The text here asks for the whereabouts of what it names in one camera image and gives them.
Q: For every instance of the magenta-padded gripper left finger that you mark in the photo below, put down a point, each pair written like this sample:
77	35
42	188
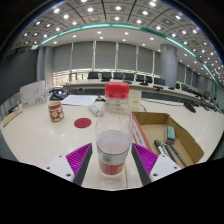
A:
77	159

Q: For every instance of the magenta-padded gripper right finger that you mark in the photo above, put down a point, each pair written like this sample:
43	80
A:
147	159

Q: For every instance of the clear red-capped water bottle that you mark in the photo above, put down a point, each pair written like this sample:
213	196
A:
113	143

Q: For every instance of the black marker pen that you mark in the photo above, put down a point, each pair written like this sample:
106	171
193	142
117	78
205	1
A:
178	155
167	150
158	146

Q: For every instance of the open brown cardboard box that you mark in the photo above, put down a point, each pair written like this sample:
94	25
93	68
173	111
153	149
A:
150	130

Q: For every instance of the green whiteboard eraser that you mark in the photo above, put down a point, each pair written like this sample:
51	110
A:
170	134

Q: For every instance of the flat round red coaster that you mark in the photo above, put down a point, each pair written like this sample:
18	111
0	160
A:
82	123

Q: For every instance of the red and cream mug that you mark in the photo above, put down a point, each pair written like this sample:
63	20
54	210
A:
56	112

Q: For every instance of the white printed paper sheet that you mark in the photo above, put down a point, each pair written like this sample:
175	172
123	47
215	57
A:
80	100

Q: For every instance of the beige compartment organizer tray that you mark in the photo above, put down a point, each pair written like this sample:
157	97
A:
136	100

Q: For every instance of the black desk microphone units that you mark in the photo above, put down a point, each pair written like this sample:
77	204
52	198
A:
157	87

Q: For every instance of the flat brown cardboard sheet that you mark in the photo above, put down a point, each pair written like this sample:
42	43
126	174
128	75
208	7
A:
11	117

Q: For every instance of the large white printed carton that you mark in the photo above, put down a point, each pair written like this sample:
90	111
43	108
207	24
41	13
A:
32	94

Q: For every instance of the row of black office chairs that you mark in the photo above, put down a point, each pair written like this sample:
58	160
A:
128	76

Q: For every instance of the round ceiling lights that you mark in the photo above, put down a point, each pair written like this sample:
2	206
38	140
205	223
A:
118	8

